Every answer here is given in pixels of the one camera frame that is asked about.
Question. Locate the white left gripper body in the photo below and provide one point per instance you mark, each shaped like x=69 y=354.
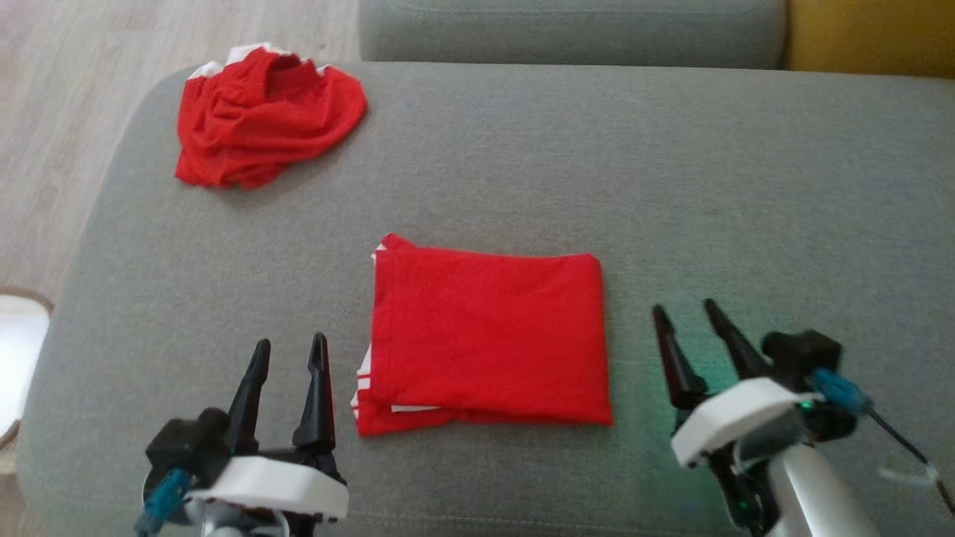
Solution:
x=276 y=481

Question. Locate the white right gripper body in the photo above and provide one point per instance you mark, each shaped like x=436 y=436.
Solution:
x=739 y=418

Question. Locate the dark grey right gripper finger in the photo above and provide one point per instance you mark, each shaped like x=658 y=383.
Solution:
x=679 y=365
x=739 y=347

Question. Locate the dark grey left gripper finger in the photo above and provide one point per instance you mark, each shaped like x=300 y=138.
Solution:
x=317 y=403
x=248 y=403

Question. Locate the red basketball jersey white sleeves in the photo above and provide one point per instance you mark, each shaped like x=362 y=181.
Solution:
x=485 y=335

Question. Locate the red mesh shorts white stripe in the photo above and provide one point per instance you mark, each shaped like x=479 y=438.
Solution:
x=261 y=127

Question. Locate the white round laundry basket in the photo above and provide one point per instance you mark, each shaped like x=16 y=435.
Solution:
x=19 y=365

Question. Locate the large grey sofa chaise cushion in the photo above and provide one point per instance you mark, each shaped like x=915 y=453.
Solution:
x=485 y=171

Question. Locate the yellow sofa backrest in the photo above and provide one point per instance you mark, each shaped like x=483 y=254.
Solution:
x=873 y=33

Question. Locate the grey sofa back cushion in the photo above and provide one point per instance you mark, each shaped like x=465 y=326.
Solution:
x=559 y=33

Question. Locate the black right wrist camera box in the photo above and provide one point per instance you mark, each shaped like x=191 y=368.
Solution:
x=802 y=354

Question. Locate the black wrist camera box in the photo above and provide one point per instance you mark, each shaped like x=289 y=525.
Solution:
x=802 y=354
x=186 y=444

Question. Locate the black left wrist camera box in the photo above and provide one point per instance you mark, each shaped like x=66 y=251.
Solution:
x=186 y=444

